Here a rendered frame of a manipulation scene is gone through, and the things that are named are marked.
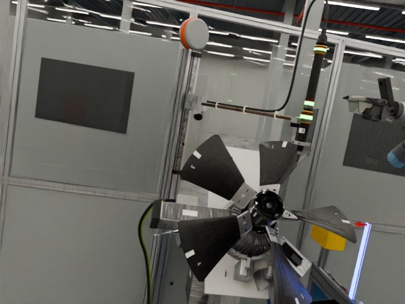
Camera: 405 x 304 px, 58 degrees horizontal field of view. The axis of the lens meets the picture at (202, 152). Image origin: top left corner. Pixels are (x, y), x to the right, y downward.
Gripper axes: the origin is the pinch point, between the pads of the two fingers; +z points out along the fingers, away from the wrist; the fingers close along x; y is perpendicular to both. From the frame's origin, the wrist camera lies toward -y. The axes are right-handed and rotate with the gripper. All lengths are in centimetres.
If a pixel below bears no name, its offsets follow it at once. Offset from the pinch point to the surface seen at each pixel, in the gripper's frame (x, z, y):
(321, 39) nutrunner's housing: -1.9, 16.4, -17.7
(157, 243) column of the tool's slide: 54, 59, 88
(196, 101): 45, 52, 11
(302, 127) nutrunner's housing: -1.8, 16.6, 14.4
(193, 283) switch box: 25, 41, 93
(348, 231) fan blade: -8, -7, 50
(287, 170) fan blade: 7.0, 15.4, 32.3
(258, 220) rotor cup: -6, 28, 50
